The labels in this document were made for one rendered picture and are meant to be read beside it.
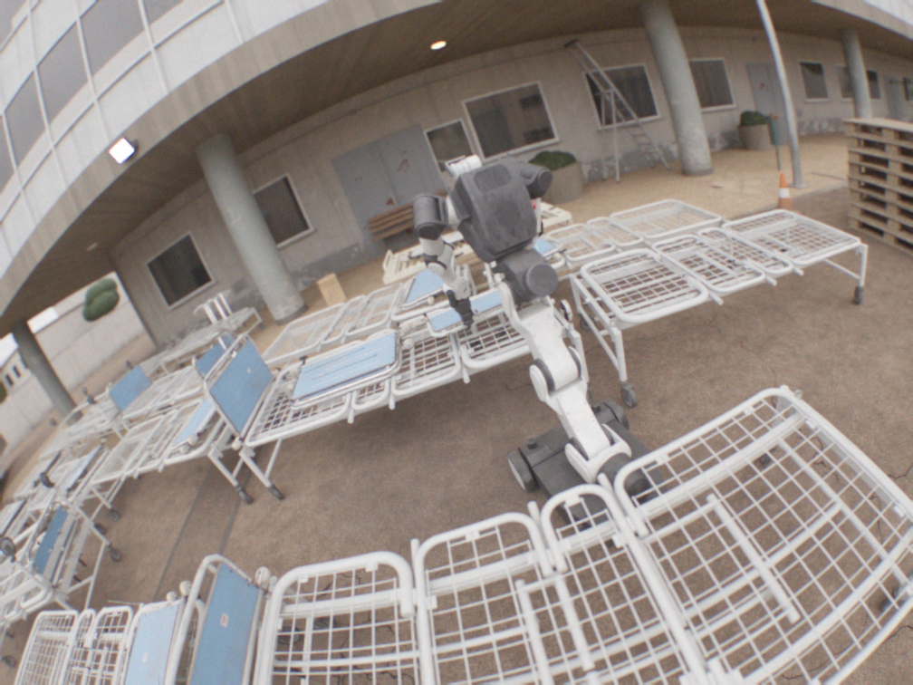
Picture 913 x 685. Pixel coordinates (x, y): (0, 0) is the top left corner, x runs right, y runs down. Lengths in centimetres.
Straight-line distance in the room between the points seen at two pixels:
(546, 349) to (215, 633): 148
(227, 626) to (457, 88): 812
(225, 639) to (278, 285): 562
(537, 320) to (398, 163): 665
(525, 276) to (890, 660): 194
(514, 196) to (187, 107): 465
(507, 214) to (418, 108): 677
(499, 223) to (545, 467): 103
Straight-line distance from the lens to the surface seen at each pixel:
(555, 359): 145
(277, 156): 837
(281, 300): 639
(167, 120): 556
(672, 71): 750
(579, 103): 873
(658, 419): 207
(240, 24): 580
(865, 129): 506
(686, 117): 749
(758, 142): 1044
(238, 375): 264
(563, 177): 701
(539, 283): 125
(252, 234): 630
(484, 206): 128
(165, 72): 622
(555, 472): 168
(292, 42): 497
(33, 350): 1192
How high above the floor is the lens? 146
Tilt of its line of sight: 27 degrees down
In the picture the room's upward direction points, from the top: 22 degrees counter-clockwise
